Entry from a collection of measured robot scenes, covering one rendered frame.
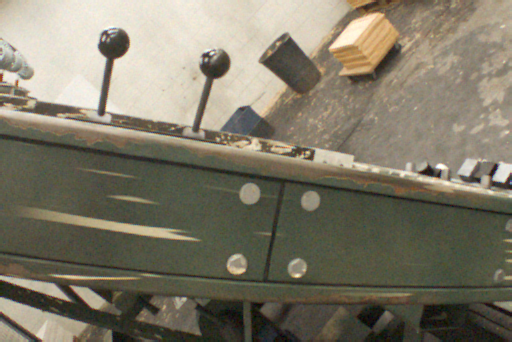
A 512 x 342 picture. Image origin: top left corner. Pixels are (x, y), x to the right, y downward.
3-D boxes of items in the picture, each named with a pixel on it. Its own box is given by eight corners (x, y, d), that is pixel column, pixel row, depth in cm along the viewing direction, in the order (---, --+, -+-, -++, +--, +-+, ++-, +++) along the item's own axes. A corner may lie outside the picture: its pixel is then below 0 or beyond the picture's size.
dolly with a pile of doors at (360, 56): (408, 42, 397) (381, 10, 384) (377, 82, 391) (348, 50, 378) (374, 49, 454) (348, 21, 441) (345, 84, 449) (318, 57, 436)
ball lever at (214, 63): (206, 154, 57) (237, 58, 50) (177, 150, 55) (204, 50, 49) (203, 139, 60) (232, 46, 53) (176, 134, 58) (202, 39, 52)
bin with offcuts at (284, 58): (332, 67, 521) (294, 28, 500) (305, 99, 516) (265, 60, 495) (314, 70, 569) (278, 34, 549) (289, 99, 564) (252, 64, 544)
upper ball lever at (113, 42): (112, 139, 53) (132, 35, 46) (81, 134, 51) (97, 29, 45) (114, 123, 56) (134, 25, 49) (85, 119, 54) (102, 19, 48)
